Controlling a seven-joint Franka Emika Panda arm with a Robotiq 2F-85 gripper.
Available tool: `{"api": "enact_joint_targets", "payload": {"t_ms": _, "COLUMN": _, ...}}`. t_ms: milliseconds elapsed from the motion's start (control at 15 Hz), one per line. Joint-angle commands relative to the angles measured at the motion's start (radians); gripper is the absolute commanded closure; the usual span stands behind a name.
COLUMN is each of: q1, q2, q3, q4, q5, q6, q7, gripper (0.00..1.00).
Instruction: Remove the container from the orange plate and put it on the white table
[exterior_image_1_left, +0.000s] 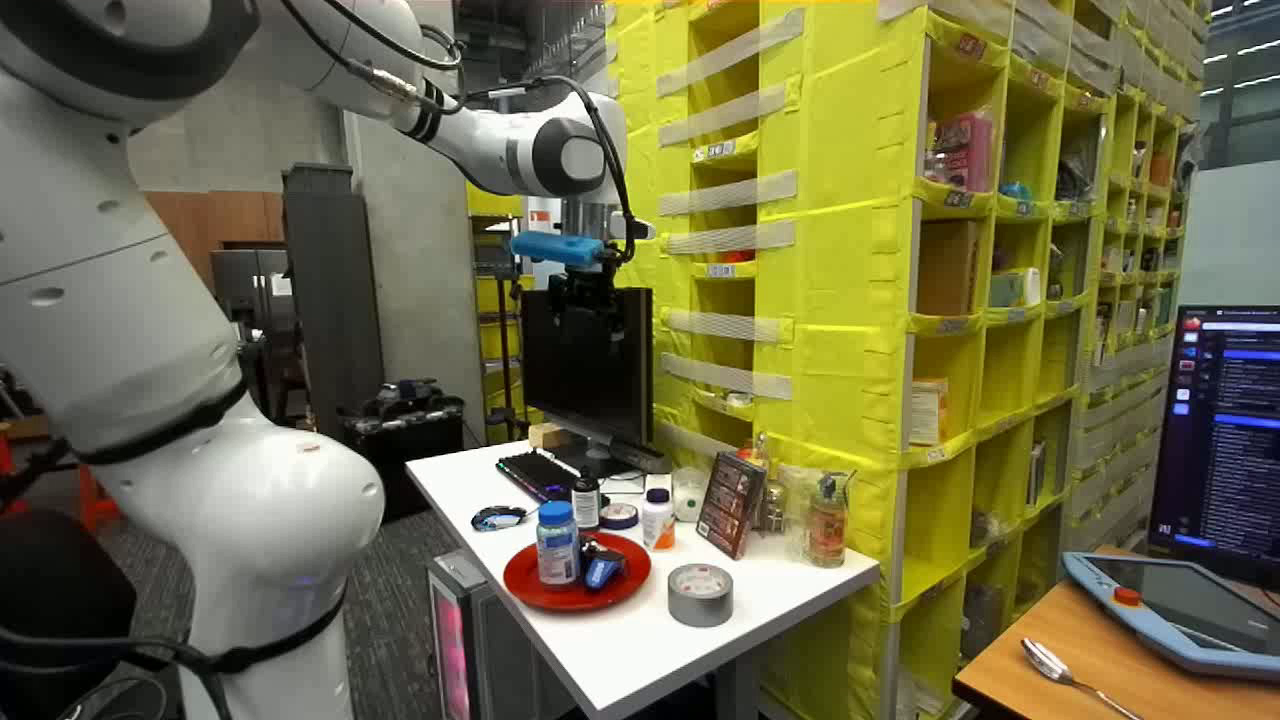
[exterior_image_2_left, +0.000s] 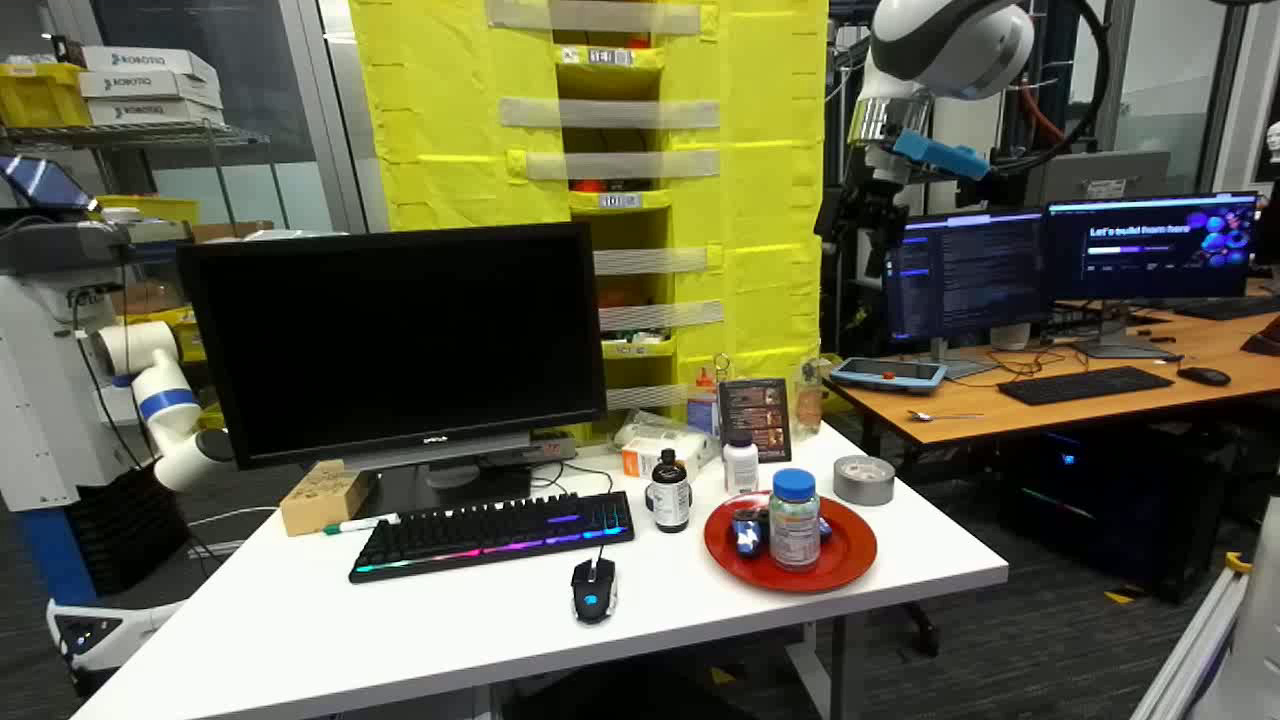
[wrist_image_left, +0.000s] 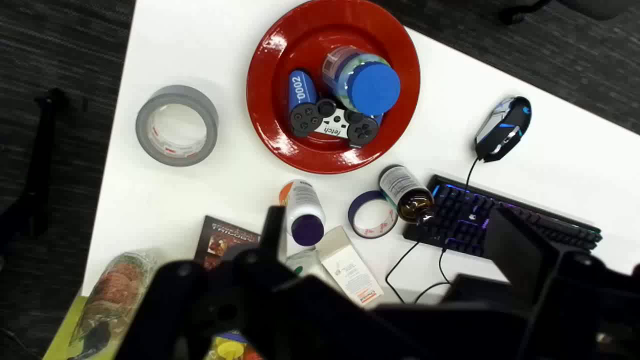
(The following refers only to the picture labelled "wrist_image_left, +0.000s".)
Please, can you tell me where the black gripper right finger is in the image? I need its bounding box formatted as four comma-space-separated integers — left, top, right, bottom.
483, 205, 640, 360

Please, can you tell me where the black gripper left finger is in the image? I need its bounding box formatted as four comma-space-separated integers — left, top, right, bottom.
118, 205, 298, 360

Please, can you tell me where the clear container with blue lid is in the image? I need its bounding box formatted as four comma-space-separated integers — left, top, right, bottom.
320, 44, 404, 120

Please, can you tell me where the orange red plate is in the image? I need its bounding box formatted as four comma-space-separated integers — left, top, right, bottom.
247, 0, 423, 177

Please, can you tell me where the white bottle purple cap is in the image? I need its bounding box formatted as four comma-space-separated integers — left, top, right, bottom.
279, 178, 329, 248

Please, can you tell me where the black backlit keyboard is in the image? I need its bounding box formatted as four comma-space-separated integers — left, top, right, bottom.
400, 175, 604, 258

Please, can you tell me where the white carton box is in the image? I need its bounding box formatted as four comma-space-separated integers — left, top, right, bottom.
286, 224, 386, 311

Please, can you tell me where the black computer mouse blue light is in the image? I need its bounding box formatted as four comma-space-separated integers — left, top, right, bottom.
473, 95, 534, 165

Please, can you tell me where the black white toy game controller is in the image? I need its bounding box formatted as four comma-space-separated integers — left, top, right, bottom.
289, 98, 385, 149

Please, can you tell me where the brown bottle white label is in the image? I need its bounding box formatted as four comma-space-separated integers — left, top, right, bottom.
376, 162, 437, 224

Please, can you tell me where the small blue tube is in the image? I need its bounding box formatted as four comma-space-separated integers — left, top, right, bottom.
286, 68, 320, 117

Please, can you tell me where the purple tape ring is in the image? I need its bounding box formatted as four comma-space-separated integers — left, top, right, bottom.
347, 188, 400, 241

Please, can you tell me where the black mouse cable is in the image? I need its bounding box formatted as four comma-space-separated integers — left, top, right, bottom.
410, 155, 484, 306

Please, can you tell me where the black keyboard cable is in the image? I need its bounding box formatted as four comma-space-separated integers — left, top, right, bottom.
385, 238, 424, 306

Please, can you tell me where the grey duct tape roll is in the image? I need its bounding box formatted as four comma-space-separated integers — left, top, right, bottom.
135, 84, 220, 169

